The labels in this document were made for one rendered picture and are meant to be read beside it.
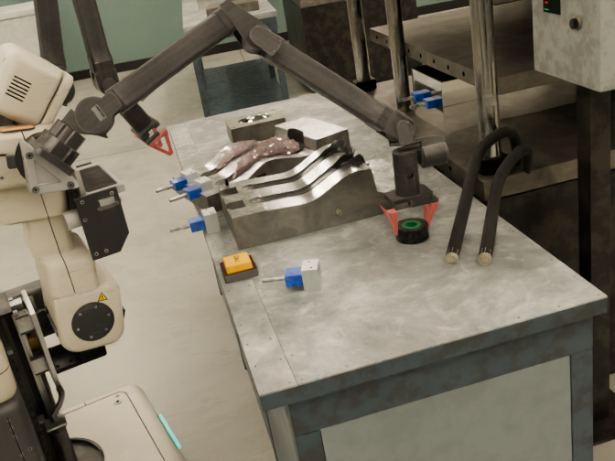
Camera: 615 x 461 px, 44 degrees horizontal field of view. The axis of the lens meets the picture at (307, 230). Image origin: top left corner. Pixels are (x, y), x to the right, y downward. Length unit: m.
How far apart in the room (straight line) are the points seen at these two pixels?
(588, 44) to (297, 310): 0.91
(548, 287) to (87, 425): 1.41
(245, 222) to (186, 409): 1.07
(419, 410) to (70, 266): 0.88
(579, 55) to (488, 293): 0.65
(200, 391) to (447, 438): 1.44
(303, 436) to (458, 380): 0.32
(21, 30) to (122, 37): 1.27
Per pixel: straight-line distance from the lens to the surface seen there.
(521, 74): 2.28
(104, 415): 2.42
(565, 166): 2.31
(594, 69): 1.92
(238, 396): 2.81
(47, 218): 1.89
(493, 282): 1.65
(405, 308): 1.58
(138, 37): 9.14
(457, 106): 2.62
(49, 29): 2.08
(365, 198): 1.98
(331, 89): 1.73
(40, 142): 1.68
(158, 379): 3.03
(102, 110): 1.65
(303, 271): 1.67
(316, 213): 1.96
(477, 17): 2.13
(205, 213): 2.08
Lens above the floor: 1.61
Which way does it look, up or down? 24 degrees down
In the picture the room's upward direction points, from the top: 10 degrees counter-clockwise
